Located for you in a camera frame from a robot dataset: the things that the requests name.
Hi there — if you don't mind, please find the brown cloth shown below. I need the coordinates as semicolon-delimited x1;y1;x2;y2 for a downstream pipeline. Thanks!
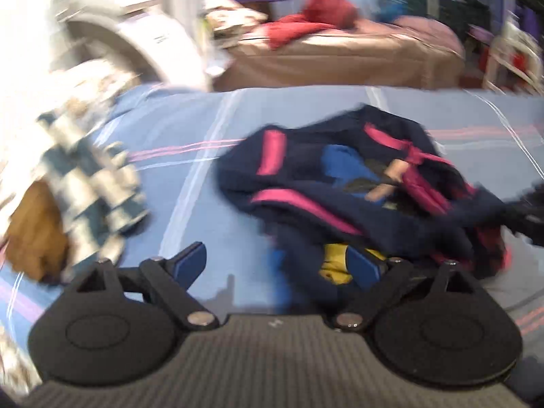
6;181;71;283

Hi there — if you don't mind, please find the teal white checkered cloth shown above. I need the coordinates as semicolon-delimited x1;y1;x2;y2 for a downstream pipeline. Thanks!
36;110;149;264

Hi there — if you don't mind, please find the floral patterned cloth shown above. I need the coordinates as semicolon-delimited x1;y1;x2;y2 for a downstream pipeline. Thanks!
25;57;145;137

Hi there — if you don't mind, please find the blue plaid bedsheet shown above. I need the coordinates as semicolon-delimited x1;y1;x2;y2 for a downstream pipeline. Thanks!
0;83;544;349

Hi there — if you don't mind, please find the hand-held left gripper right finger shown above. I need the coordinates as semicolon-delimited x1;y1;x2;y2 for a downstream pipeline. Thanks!
333;246;477;332

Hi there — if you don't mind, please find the brown covered bed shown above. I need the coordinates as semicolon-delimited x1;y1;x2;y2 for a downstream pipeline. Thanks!
212;13;466;92

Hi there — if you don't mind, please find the red cloth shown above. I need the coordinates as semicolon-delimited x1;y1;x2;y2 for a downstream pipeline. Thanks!
266;0;360;52

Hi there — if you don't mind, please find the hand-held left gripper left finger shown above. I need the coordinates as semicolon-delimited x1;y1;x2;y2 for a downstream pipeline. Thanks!
76;241;220;330

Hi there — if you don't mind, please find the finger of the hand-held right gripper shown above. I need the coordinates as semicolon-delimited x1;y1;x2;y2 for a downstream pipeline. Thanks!
501;181;544;239

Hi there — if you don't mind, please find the navy shirt with pink stripes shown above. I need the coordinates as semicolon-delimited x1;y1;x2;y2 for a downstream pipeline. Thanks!
216;104;517;292

